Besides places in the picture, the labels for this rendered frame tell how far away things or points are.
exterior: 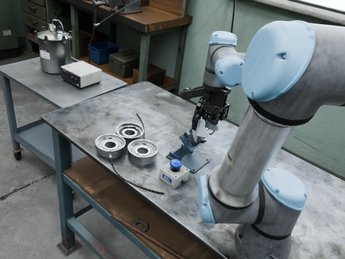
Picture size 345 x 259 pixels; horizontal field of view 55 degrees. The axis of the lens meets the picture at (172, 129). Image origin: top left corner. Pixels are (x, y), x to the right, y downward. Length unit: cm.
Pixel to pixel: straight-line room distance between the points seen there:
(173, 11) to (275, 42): 247
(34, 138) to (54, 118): 95
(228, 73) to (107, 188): 79
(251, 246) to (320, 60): 57
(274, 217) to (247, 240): 13
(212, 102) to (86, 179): 69
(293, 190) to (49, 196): 166
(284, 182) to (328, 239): 32
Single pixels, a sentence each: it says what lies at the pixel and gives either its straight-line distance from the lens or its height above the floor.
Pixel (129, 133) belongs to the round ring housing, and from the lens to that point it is 128.
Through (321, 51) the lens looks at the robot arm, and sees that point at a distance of 48.
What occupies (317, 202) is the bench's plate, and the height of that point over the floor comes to 80.
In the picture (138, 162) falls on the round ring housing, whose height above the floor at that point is 82.
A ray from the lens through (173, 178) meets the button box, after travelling 105.
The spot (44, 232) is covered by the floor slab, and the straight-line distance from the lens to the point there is 202.
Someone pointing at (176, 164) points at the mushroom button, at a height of 87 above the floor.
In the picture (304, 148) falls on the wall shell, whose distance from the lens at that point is 270.
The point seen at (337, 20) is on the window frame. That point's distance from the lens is 231.
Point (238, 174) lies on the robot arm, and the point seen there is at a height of 111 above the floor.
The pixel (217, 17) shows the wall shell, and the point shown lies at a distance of 279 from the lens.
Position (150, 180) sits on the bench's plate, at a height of 80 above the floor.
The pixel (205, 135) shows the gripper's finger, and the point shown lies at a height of 95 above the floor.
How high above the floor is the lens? 152
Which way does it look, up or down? 32 degrees down
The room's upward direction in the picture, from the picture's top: 8 degrees clockwise
